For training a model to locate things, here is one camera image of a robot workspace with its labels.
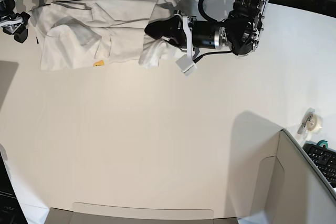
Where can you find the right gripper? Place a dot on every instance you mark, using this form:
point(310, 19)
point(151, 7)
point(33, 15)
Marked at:
point(16, 23)

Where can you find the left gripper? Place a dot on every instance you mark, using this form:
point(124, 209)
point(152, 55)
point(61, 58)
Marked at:
point(174, 31)

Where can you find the white printed t-shirt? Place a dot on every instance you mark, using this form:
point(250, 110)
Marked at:
point(87, 33)

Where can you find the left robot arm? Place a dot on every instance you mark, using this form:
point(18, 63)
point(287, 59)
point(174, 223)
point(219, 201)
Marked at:
point(239, 31)

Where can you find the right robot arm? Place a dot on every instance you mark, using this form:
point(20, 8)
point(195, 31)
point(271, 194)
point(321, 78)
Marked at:
point(7, 7)

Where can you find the clear tape dispenser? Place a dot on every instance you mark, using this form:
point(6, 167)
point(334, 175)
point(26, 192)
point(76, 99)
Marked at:
point(311, 124)

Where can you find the green tape roll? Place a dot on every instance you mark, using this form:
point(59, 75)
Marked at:
point(322, 144)

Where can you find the black computer keyboard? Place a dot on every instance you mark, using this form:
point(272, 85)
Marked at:
point(324, 160)

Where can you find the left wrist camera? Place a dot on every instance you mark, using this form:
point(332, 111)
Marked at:
point(186, 65)

